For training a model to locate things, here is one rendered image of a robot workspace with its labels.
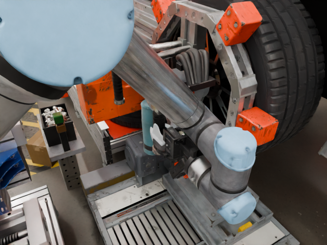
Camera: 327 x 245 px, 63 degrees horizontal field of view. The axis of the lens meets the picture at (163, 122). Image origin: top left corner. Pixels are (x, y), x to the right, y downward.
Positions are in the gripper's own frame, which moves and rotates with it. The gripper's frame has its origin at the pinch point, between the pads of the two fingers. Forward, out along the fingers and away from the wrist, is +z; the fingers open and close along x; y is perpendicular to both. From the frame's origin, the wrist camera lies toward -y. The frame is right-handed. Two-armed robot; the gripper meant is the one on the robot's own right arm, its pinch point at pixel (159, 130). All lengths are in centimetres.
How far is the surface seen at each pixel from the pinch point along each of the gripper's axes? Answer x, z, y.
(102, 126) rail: -1, 71, -44
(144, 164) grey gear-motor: -11, 36, -50
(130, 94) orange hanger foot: -14, 57, -20
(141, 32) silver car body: -43, 103, -4
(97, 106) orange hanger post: 4, 57, -21
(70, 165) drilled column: 22, 70, -64
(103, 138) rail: 0, 67, -50
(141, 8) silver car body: -46, 105, 10
